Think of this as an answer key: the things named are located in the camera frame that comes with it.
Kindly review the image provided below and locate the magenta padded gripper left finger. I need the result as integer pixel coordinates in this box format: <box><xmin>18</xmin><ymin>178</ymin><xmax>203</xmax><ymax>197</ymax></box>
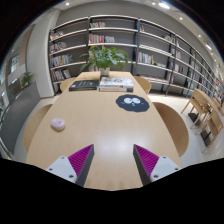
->
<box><xmin>47</xmin><ymin>144</ymin><xmax>94</xmax><ymax>187</ymax></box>

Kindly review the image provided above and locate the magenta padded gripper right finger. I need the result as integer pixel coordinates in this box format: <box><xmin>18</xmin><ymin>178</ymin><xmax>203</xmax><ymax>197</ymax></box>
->
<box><xmin>133</xmin><ymin>145</ymin><xmax>180</xmax><ymax>185</ymax></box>

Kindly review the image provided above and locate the white pink computer mouse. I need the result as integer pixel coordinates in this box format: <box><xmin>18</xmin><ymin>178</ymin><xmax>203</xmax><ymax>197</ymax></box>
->
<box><xmin>50</xmin><ymin>118</ymin><xmax>65</xmax><ymax>131</ymax></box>

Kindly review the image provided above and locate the dark cloud-shaped mouse pad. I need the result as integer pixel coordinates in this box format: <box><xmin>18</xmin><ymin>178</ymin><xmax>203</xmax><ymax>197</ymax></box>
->
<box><xmin>116</xmin><ymin>94</ymin><xmax>150</xmax><ymax>112</ymax></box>

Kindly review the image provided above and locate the right near wooden chair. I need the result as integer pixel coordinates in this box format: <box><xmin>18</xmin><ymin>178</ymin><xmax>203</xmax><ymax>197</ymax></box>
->
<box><xmin>154</xmin><ymin>102</ymin><xmax>189</xmax><ymax>156</ymax></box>

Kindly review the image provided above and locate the left near wooden chair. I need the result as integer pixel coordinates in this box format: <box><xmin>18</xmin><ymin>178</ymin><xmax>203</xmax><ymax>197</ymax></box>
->
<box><xmin>23</xmin><ymin>104</ymin><xmax>51</xmax><ymax>151</ymax></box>

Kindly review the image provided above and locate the wooden chair at right table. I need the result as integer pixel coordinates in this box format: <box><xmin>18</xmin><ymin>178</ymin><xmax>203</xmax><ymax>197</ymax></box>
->
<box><xmin>187</xmin><ymin>88</ymin><xmax>212</xmax><ymax>128</ymax></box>

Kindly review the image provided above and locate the wooden side table right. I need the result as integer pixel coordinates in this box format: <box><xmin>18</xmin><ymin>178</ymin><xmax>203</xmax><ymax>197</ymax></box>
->
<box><xmin>196</xmin><ymin>90</ymin><xmax>224</xmax><ymax>148</ymax></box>

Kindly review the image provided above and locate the black book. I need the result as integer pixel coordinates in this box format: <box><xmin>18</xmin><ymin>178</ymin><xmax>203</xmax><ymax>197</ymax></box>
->
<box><xmin>69</xmin><ymin>80</ymin><xmax>99</xmax><ymax>91</ymax></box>

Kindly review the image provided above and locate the right far wooden chair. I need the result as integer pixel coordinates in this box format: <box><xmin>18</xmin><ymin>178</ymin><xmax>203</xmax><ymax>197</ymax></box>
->
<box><xmin>135</xmin><ymin>76</ymin><xmax>152</xmax><ymax>94</ymax></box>

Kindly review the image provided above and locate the left far wooden chair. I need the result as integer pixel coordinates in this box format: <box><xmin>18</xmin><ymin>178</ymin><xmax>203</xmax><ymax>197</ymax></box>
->
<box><xmin>60</xmin><ymin>77</ymin><xmax>75</xmax><ymax>91</ymax></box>

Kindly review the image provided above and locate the white red book stack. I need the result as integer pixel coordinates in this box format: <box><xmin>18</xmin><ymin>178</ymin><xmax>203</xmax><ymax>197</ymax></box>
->
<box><xmin>99</xmin><ymin>77</ymin><xmax>134</xmax><ymax>92</ymax></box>

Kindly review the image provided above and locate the small plant on left ledge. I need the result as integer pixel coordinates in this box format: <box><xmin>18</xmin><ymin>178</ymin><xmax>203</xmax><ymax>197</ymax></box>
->
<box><xmin>21</xmin><ymin>72</ymin><xmax>34</xmax><ymax>88</ymax></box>

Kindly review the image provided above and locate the large grey white bookshelf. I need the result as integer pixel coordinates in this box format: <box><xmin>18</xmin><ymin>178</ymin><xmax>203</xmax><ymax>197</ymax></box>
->
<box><xmin>49</xmin><ymin>15</ymin><xmax>224</xmax><ymax>100</ymax></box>

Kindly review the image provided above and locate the green potted plant white pot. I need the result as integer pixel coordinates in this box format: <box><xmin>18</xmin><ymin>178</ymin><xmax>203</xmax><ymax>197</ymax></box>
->
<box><xmin>80</xmin><ymin>46</ymin><xmax>128</xmax><ymax>77</ymax></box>

